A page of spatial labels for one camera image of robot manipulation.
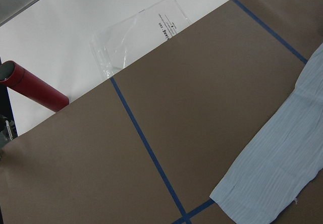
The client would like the red cylindrical bottle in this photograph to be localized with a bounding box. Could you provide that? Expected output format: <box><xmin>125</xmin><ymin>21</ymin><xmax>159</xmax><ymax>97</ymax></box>
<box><xmin>1</xmin><ymin>61</ymin><xmax>69</xmax><ymax>112</ymax></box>

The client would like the light blue striped shirt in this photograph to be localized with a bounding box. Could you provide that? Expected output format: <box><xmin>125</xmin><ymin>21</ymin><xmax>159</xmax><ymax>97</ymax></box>
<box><xmin>210</xmin><ymin>47</ymin><xmax>322</xmax><ymax>223</ymax></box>

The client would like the clear plastic bag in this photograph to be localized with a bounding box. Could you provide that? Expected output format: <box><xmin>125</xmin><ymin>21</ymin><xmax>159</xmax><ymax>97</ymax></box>
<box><xmin>90</xmin><ymin>0</ymin><xmax>190</xmax><ymax>80</ymax></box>

